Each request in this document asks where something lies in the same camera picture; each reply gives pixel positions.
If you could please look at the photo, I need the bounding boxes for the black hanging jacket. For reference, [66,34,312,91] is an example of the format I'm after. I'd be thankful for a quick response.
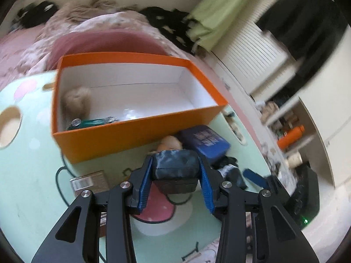
[258,0,349,85]

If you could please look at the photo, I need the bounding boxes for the blue printed box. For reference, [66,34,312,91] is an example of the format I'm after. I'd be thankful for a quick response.
[179,124,231,163]

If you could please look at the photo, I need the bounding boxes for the orange cardboard box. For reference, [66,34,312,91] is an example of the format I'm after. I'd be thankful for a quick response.
[52,52,229,165]

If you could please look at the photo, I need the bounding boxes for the black cable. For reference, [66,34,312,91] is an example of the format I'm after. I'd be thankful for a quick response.
[55,166,76,207]

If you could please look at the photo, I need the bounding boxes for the green pen with cap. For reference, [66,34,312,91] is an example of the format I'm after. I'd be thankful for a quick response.
[66,116,120,130]

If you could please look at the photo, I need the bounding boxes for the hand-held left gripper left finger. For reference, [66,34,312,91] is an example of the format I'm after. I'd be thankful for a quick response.
[31,155,153,263]

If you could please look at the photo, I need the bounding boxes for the pink bed sheet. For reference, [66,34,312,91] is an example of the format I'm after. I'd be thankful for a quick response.
[0,25,50,88]

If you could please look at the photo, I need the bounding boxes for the clear plastic packet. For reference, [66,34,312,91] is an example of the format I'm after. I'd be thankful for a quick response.
[121,108,146,122]

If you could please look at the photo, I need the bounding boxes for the orange bottle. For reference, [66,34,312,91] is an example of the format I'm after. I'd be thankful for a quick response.
[277,124,305,150]

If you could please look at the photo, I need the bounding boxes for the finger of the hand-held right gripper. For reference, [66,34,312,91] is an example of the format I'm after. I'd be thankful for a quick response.
[243,168,275,189]

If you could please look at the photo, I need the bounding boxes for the black striped clothes pile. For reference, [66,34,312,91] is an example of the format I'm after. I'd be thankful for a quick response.
[16,0,59,29]

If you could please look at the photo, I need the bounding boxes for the brown card box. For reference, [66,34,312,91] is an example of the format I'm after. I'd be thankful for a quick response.
[69,170,110,198]

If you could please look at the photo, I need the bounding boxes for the beige cloth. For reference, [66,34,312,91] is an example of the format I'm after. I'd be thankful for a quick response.
[259,101,280,121]

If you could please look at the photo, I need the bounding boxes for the green curtain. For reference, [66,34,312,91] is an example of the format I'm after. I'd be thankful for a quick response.
[186,0,277,52]

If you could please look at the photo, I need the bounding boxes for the white slatted door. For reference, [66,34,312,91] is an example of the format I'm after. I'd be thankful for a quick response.
[219,14,294,94]

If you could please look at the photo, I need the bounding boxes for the white cup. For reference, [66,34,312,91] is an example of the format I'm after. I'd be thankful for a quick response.
[285,153,302,168]

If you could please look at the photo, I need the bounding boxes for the fluffy beige plush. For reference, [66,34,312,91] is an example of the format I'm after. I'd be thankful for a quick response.
[63,86,92,116]

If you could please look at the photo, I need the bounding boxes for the dark blue pouch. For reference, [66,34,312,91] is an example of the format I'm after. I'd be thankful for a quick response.
[152,149,200,194]

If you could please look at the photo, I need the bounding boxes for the pink floral blanket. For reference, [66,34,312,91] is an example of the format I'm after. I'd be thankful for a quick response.
[26,1,192,77]

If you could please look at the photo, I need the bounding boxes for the black clothes with white prints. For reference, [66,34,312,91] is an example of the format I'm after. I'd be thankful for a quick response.
[140,5,198,54]

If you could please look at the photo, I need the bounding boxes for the small beige plush toy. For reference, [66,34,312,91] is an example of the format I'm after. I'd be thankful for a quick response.
[149,135,183,155]

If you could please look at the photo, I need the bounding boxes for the mint green cartoon desktop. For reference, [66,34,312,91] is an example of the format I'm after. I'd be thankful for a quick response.
[0,70,277,263]

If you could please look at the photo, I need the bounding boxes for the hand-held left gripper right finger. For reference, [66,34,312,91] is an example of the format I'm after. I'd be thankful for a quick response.
[200,156,320,263]

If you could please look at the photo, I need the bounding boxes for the white wardrobe shelf unit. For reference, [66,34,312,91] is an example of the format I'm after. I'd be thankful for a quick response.
[263,88,351,189]

